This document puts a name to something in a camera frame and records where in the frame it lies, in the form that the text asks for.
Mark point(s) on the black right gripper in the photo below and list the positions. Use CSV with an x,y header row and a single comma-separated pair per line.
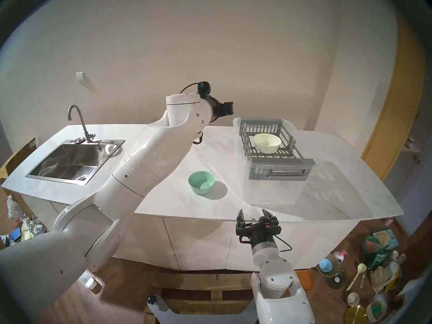
x,y
258,236

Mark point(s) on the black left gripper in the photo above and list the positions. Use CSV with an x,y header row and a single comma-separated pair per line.
x,y
221,109

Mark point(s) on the cream plastic bowl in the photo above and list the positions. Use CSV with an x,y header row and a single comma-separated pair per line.
x,y
267,143

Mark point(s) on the mint green plastic bowl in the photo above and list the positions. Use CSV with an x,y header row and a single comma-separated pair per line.
x,y
201,183

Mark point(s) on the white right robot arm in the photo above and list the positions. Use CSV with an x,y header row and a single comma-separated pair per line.
x,y
276,279

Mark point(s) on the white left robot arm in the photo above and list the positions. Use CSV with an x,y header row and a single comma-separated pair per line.
x,y
152,158

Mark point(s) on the grey dish drying rack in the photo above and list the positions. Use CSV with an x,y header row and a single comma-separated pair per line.
x,y
276,164

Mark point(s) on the blue small bowl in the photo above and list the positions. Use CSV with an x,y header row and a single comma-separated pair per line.
x,y
325,265

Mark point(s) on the yellow round plate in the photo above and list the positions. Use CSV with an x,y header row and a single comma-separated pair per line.
x,y
355,316

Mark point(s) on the white counter cabinet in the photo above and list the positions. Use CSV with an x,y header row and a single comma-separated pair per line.
x,y
209,242

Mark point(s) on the orange plastic tray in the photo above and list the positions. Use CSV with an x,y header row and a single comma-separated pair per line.
x,y
304,279

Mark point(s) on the wooden pallet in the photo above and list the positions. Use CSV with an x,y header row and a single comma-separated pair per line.
x,y
202,281

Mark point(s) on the white bottle pink cap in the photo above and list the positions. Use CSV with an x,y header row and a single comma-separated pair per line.
x,y
339,256

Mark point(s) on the dark glass lid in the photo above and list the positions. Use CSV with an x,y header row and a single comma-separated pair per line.
x,y
336,279

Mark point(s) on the cream plastic spoon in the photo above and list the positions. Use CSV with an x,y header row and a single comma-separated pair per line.
x,y
360,268

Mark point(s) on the white small cup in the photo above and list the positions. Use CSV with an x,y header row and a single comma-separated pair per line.
x,y
353,299

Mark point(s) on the green snack bag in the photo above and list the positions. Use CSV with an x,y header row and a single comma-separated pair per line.
x,y
378,257

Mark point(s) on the teal food box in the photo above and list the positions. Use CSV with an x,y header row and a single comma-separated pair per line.
x,y
383,237

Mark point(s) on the steel gooseneck faucet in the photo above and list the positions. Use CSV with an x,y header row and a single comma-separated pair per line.
x,y
82,122

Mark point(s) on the white container green sponge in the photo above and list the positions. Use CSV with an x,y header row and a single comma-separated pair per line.
x,y
377,308

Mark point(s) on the stainless steel sink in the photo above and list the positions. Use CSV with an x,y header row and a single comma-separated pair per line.
x,y
67,158

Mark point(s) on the clear plastic cup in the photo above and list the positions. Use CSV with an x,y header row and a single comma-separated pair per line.
x,y
91,283

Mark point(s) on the brown cardboard box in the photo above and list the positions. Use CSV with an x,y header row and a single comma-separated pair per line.
x,y
18,158

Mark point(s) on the yellow snack packet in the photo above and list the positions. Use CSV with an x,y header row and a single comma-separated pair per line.
x,y
26,230

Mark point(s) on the white plastic bag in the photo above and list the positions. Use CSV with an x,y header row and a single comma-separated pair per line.
x,y
13,208

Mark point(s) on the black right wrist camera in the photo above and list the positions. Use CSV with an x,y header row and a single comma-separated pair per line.
x,y
268,224

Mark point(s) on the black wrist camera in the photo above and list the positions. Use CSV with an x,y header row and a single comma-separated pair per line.
x,y
204,88
268,224

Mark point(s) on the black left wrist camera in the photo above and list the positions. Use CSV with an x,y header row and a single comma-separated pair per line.
x,y
204,88

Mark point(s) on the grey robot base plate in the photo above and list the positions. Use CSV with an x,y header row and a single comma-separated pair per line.
x,y
202,318

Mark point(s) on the white wall switch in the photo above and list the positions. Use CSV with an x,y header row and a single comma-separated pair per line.
x,y
80,76

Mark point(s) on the wooden door frame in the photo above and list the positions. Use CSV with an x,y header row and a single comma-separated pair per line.
x,y
398,124

